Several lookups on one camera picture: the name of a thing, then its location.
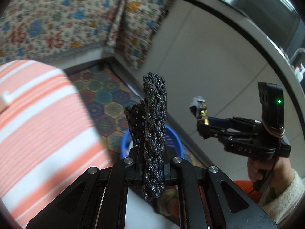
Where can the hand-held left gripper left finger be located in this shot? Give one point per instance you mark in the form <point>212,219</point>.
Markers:
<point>119,171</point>

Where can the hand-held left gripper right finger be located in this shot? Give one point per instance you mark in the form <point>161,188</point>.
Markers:
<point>185,171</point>

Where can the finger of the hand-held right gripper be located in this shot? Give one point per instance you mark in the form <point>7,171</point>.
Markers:
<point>214,133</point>
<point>228,122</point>

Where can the black and gold wrapper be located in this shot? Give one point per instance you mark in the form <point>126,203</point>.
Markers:
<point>202,113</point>

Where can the blue plastic basin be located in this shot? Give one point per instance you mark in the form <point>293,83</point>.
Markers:
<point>175,140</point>

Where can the black foam net sleeve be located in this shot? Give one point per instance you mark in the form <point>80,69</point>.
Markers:
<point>154,124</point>

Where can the person's right forearm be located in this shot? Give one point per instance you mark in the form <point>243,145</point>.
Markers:
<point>286,200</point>

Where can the person's right hand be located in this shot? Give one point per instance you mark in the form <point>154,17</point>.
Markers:
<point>252,171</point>

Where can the orange cloth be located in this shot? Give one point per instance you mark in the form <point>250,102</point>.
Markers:
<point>243,188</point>

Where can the white cabinet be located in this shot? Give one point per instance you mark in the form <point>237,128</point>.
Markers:
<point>214,52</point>

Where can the patterned floor mat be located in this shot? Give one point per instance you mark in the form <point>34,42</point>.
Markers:
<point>104,95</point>

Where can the grey appliance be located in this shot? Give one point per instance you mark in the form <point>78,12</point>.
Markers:
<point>274,12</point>

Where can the printed blanket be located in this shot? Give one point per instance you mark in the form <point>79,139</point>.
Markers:
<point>59,16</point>

